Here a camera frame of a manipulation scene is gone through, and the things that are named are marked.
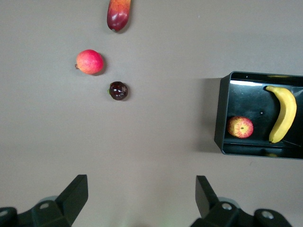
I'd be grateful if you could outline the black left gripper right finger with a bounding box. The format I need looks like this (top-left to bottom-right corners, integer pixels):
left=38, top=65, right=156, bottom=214
left=190, top=175, right=293, bottom=227

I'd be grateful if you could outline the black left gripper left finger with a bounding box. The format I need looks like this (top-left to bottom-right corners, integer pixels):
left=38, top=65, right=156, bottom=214
left=0, top=174, right=89, bottom=227

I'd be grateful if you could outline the red yellow striped apple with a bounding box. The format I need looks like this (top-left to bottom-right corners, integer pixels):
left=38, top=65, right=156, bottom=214
left=227, top=115, right=254, bottom=140

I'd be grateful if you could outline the black plastic box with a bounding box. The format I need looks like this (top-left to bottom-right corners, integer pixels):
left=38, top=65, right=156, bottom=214
left=214, top=70, right=303, bottom=161

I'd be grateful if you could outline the yellow banana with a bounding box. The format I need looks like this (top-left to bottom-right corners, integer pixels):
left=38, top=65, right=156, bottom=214
left=264, top=85, right=298, bottom=144

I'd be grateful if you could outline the red apple right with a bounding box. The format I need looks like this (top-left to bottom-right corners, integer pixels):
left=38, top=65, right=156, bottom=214
left=74, top=49, right=105, bottom=76

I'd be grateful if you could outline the large table cover mat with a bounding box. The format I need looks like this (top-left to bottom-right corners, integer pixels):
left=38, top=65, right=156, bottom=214
left=0, top=0, right=303, bottom=227

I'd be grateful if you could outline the dark purple mangosteen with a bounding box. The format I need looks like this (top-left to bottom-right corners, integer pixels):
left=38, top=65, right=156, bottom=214
left=107, top=81, right=129, bottom=101

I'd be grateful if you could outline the red yellow mango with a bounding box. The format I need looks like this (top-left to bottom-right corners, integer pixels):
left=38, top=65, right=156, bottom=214
left=107, top=0, right=132, bottom=32

